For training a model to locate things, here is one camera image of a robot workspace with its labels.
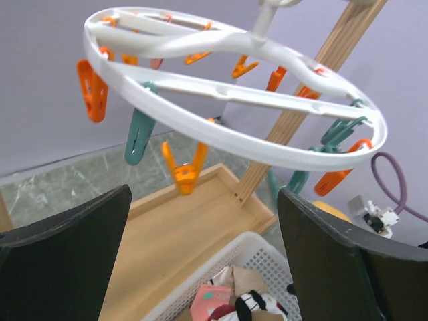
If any teal clothes peg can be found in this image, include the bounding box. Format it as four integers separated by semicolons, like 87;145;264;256
267;170;310;201
124;108;156;165

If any beige folded sock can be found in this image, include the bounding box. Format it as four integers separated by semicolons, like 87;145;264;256
233;266;268;296

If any pink sock with green stripes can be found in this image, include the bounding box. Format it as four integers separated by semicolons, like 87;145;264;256
190;284;231;321

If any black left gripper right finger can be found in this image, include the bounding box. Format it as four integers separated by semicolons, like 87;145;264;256
277;189;427;320

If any teal right clothes peg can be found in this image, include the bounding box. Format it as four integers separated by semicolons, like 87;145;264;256
267;170;310;201

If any black white striped sock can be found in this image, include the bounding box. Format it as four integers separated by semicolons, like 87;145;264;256
235;290;288;321

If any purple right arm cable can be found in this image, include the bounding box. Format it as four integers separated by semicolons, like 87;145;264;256
370;152;428;223

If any white plastic laundry basket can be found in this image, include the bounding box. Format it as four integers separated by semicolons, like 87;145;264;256
142;232;302;321

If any white round clip hanger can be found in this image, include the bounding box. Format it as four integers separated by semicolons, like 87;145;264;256
83;1;387;171

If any yellow dish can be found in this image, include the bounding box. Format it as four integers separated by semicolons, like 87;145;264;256
312;201;352;223

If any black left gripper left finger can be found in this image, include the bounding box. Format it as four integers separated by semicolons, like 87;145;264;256
1;185;132;320

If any wooden hanger stand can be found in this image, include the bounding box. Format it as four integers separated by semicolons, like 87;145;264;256
0;0;389;321

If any teal far right peg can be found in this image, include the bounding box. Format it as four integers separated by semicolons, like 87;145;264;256
320;116;367;148

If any orange clothes peg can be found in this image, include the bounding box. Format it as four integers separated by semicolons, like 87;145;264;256
314;138;372;197
76;59;108;123
161;142;208;195

